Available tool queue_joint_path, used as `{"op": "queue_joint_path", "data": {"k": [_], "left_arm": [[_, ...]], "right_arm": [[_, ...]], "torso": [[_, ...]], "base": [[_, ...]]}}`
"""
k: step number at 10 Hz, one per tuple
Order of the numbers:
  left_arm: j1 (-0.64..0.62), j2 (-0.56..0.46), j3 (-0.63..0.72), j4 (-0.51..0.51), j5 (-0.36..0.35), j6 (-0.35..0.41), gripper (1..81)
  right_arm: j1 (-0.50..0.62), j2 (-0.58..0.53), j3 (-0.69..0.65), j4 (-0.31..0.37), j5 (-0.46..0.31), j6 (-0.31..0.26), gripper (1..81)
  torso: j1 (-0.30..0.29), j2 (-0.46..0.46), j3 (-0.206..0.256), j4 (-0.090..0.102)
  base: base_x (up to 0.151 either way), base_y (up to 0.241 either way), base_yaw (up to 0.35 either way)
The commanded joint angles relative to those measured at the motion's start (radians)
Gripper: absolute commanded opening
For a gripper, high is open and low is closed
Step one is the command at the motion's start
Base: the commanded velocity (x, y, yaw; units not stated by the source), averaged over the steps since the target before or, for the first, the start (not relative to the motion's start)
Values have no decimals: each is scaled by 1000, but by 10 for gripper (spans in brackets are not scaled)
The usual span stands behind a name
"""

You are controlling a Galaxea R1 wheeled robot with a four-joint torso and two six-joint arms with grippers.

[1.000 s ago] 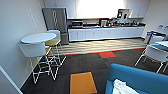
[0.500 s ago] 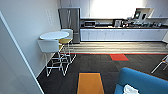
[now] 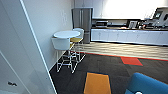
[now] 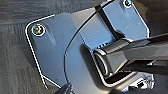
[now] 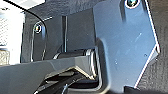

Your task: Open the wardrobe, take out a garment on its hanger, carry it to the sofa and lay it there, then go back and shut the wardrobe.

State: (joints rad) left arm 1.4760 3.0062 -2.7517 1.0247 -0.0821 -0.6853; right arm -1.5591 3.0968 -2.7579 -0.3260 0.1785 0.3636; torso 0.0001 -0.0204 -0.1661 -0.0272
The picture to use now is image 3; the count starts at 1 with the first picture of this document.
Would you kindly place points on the small counter appliance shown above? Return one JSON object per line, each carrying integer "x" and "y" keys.
{"x": 133, "y": 23}

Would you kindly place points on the dark wall-mounted appliance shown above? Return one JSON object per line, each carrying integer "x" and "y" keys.
{"x": 160, "y": 15}

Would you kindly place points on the steel microwave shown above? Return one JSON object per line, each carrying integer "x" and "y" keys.
{"x": 101, "y": 23}

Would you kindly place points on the dark metal door hinge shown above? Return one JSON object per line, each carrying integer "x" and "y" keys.
{"x": 12, "y": 83}

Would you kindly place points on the yellow bar stool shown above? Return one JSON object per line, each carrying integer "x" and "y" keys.
{"x": 77, "y": 41}

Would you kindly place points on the white kitchen wall cabinets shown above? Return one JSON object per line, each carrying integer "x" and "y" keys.
{"x": 120, "y": 8}

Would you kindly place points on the steel refrigerator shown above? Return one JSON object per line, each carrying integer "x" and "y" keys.
{"x": 82, "y": 23}

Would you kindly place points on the white kitchen base cabinets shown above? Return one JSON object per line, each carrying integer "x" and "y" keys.
{"x": 130, "y": 36}

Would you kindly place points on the white bar stool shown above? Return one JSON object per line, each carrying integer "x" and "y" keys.
{"x": 79, "y": 32}

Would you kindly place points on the white wall switch plate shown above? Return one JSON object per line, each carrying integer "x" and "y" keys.
{"x": 63, "y": 18}

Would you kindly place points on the white round high table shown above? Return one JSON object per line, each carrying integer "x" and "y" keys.
{"x": 66, "y": 34}

